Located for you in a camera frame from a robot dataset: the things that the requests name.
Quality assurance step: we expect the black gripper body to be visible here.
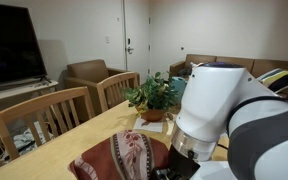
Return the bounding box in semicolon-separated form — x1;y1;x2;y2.
150;146;200;180

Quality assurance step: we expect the red patterned towel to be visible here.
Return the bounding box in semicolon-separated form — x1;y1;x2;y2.
68;130;169;180

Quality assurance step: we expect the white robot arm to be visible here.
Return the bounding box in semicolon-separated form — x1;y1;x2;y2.
152;62;288;180

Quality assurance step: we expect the white paper under plant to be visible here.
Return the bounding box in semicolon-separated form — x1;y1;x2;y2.
133;118;163;133

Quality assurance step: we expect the potted green plant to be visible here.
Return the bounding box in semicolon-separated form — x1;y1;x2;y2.
124;72;178;122

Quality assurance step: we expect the wooden chair by armchair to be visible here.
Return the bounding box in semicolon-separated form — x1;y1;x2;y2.
97;72;139;112

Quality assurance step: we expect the brown sofa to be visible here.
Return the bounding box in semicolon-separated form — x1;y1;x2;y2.
169;53;288;98

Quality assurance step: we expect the striped cushion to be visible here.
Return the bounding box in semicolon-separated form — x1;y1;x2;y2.
257;68;288;92

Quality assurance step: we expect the brown armchair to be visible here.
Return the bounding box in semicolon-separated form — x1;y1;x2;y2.
64;59;124;115

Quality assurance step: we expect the white tv stand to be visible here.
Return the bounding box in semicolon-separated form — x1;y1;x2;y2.
0;80;58;100

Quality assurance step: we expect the black flat-screen television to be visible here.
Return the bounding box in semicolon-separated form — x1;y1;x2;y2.
0;4;47;84

